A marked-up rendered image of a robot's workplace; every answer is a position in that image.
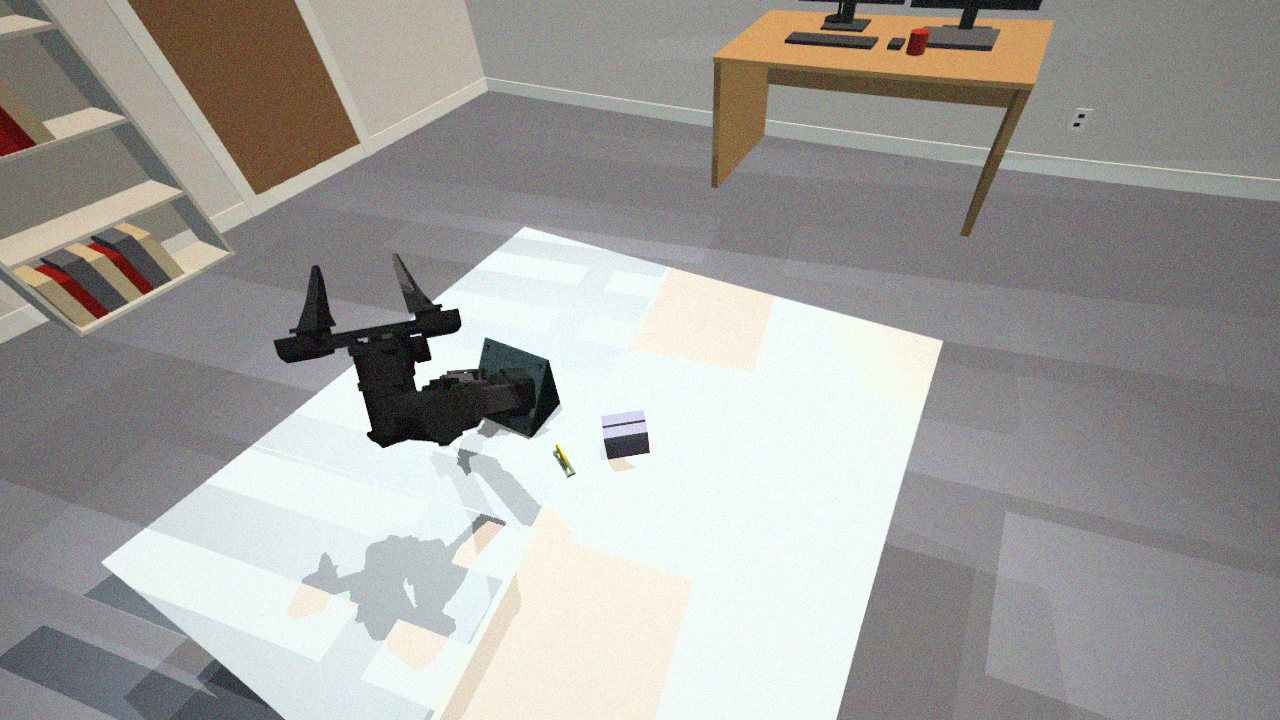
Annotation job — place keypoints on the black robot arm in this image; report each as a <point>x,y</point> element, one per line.
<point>456,402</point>

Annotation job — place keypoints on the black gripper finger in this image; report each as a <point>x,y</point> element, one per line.
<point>315,314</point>
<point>414,297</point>

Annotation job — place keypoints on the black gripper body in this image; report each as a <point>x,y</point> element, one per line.
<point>382,365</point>

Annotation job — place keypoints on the dark green grooved bar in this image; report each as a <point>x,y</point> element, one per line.
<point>562,465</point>

